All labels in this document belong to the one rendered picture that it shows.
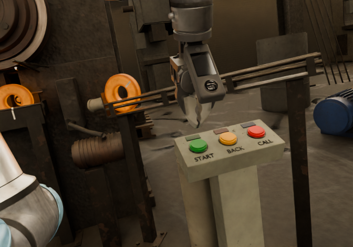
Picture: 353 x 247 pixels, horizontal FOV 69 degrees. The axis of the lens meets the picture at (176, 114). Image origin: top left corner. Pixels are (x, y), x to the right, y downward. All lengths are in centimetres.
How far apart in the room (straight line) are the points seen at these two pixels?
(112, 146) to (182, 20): 77
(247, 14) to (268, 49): 532
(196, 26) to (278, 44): 278
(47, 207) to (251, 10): 831
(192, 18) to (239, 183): 38
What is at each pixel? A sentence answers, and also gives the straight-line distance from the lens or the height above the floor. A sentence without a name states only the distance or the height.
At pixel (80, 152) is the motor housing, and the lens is 115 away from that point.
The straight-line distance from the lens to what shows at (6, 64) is 132.
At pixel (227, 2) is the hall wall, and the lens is 831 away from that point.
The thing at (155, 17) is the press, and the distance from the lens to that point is 548.
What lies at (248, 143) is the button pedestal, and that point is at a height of 59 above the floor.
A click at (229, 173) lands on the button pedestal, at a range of 62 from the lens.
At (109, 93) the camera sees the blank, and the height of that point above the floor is 71.
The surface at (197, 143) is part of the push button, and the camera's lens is 60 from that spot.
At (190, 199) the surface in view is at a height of 40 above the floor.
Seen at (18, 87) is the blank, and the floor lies 80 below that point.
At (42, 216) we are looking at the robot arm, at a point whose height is 56.
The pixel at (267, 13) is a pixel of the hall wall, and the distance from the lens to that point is 889.
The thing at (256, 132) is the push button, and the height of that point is 61.
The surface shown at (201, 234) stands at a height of 29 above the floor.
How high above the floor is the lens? 80
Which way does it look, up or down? 12 degrees down
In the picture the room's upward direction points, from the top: 9 degrees counter-clockwise
